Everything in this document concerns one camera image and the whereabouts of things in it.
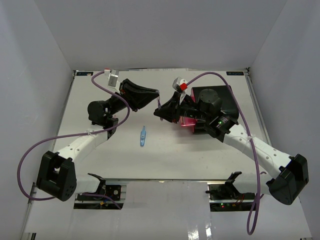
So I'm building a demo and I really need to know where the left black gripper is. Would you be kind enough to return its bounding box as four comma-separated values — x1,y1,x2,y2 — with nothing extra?
107,79,160,117

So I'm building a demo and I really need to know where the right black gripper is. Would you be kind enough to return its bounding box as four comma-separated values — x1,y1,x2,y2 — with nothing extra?
153,91,210,124

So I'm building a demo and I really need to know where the black drawer organizer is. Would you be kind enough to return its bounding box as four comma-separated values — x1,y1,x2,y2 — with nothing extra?
190,85,239,135

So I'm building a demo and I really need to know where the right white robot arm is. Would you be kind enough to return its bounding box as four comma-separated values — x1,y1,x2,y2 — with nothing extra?
153,88,309,205

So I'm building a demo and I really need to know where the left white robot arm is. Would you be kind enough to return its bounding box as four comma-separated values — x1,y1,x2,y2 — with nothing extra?
36,79,160,202

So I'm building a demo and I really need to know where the blue correction tape pen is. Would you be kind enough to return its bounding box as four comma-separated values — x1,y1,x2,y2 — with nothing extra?
139,126,147,147

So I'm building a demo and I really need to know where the blue corner label left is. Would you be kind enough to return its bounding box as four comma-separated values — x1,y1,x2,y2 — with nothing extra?
76,71,94,76

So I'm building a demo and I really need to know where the blue corner label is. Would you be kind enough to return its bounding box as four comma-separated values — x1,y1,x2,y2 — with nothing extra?
76,71,94,76
226,71,244,76

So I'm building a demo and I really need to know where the blue corner label right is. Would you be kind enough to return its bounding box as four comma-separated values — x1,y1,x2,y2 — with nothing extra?
226,71,244,76

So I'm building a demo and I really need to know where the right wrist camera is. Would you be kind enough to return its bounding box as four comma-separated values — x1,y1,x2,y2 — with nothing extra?
172,77,188,104

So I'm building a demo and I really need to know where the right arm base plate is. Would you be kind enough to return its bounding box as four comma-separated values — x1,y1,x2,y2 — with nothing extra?
205,182,255,203

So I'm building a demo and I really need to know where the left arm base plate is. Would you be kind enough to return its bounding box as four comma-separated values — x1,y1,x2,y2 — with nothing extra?
76,185,122,201

